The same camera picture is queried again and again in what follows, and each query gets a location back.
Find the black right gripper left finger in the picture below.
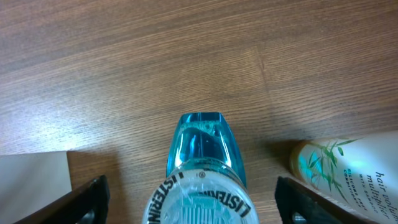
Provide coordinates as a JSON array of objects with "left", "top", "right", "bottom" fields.
[{"left": 15, "top": 175, "right": 110, "bottom": 224}]

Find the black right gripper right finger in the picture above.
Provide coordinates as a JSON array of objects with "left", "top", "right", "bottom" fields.
[{"left": 274, "top": 176, "right": 374, "bottom": 224}]

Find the white bamboo conditioner tube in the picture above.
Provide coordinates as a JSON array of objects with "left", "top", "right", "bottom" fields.
[{"left": 290, "top": 131, "right": 397, "bottom": 223}]

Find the blue mouthwash bottle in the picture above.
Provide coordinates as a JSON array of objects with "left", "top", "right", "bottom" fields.
[{"left": 142, "top": 112, "right": 260, "bottom": 224}]

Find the white cardboard box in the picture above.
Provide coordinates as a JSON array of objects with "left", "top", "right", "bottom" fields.
[{"left": 1, "top": 151, "right": 72, "bottom": 223}]

